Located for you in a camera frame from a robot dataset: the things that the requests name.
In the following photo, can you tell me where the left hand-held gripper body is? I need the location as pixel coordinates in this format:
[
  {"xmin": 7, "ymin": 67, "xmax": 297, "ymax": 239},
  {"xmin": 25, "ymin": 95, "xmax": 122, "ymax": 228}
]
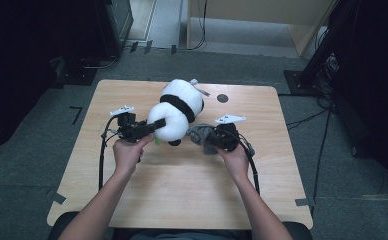
[{"xmin": 109, "ymin": 105, "xmax": 144, "ymax": 144}]

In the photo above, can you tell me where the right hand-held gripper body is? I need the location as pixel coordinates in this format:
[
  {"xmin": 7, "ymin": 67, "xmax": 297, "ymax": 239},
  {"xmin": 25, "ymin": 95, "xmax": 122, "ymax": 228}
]
[{"xmin": 214, "ymin": 113, "xmax": 247, "ymax": 153}]

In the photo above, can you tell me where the grey fuzzy scarf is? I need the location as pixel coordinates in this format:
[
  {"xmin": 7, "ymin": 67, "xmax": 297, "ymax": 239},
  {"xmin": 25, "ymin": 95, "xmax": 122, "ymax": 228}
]
[{"xmin": 185, "ymin": 123, "xmax": 220, "ymax": 156}]

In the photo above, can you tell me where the panda plush toy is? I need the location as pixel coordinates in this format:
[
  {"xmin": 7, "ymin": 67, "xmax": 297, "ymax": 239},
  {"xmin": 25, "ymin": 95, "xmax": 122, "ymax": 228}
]
[{"xmin": 146, "ymin": 78, "xmax": 212, "ymax": 147}]

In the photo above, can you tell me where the person's right hand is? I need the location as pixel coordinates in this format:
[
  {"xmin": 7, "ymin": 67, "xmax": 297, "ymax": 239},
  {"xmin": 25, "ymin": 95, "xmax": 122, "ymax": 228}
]
[{"xmin": 214, "ymin": 144, "xmax": 250, "ymax": 183}]

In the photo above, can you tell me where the person's left hand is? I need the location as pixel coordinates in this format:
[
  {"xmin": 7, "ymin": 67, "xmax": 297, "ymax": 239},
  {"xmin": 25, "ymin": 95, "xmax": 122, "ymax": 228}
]
[{"xmin": 112, "ymin": 133, "xmax": 155, "ymax": 178}]

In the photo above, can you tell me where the black flat stand base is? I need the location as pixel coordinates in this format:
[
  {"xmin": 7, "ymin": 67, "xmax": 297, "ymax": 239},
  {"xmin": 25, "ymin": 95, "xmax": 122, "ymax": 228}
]
[{"xmin": 55, "ymin": 57, "xmax": 99, "ymax": 87}]

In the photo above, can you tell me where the grey tape piece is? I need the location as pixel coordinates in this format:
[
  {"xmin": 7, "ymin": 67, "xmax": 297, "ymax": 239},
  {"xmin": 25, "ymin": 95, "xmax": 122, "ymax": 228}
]
[
  {"xmin": 46, "ymin": 189, "xmax": 67, "ymax": 206},
  {"xmin": 294, "ymin": 197, "xmax": 317, "ymax": 208}
]

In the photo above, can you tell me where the person's teal clothing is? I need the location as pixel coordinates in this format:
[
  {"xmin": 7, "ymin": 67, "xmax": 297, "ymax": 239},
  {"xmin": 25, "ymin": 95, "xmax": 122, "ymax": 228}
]
[{"xmin": 112, "ymin": 227, "xmax": 250, "ymax": 240}]

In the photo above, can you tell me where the black metal stand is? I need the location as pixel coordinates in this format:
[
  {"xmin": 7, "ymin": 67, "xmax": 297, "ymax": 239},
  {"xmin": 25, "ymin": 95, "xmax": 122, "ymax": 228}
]
[{"xmin": 283, "ymin": 0, "xmax": 351, "ymax": 97}]

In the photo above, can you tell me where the black chair armrest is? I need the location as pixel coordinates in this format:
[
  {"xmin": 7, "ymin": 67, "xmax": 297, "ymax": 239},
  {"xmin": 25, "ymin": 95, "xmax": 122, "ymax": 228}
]
[
  {"xmin": 283, "ymin": 221, "xmax": 313, "ymax": 240},
  {"xmin": 47, "ymin": 210, "xmax": 92, "ymax": 240}
]

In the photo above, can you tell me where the dark curtain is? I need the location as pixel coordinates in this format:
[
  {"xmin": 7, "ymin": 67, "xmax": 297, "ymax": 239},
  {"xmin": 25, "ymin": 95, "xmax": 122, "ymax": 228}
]
[
  {"xmin": 328, "ymin": 0, "xmax": 388, "ymax": 196},
  {"xmin": 0, "ymin": 0, "xmax": 100, "ymax": 159}
]

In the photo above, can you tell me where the light wooden cabinet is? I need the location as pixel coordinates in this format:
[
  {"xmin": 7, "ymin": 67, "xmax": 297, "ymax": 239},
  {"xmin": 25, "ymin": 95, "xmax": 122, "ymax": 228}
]
[{"xmin": 185, "ymin": 0, "xmax": 337, "ymax": 58}]

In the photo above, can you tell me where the right hand-held gripper cable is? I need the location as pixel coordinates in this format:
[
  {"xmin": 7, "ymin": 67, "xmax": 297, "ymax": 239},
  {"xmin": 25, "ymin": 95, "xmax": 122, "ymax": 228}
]
[{"xmin": 237, "ymin": 132, "xmax": 262, "ymax": 197}]

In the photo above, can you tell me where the hand-held gripper cable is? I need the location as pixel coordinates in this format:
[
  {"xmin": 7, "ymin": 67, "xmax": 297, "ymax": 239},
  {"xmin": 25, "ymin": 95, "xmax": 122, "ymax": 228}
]
[
  {"xmin": 237, "ymin": 132, "xmax": 262, "ymax": 197},
  {"xmin": 97, "ymin": 114, "xmax": 120, "ymax": 192}
]

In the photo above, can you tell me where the left hand-held gripper cable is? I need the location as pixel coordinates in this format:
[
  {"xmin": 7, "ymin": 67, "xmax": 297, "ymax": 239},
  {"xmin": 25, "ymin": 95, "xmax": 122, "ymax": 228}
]
[{"xmin": 97, "ymin": 114, "xmax": 120, "ymax": 192}]

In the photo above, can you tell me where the black floor cable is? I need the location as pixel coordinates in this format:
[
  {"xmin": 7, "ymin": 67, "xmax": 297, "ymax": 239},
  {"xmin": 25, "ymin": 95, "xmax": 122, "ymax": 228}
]
[
  {"xmin": 311, "ymin": 99, "xmax": 334, "ymax": 215},
  {"xmin": 286, "ymin": 105, "xmax": 334, "ymax": 132}
]

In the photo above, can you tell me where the black hanging cable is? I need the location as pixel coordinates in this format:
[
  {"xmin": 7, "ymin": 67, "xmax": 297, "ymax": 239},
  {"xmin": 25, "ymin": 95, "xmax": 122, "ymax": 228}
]
[{"xmin": 185, "ymin": 0, "xmax": 209, "ymax": 52}]

